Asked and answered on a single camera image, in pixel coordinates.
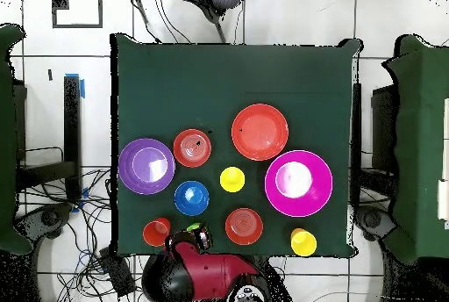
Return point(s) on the black metal frame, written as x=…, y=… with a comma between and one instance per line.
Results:
x=72, y=123

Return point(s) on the dark green tablecloth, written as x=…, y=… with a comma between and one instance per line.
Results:
x=7, y=140
x=421, y=140
x=196, y=80

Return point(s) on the black stand base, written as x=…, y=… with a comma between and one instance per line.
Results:
x=49, y=218
x=372, y=219

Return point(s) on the green plastic cup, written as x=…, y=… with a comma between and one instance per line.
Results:
x=194, y=227

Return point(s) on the yellow plastic cup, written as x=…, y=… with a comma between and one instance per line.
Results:
x=232, y=179
x=304, y=244

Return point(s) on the purple plastic bowl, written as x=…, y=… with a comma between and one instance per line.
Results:
x=128, y=175

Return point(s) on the blue plastic bowl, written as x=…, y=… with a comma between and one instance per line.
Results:
x=182, y=203

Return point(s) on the small orange plastic bowl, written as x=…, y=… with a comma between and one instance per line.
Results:
x=243, y=235
x=186, y=156

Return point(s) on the large pink plastic bowl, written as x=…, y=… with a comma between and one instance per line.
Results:
x=315, y=203

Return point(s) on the light orange plastic cup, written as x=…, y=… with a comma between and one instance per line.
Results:
x=295, y=230

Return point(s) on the black power strip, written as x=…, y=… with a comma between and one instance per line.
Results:
x=117, y=274

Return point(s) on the large orange plastic bowl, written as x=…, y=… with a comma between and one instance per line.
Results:
x=259, y=133

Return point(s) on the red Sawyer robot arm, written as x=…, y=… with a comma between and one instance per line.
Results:
x=217, y=274

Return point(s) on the blue tape strip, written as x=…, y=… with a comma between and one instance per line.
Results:
x=82, y=89

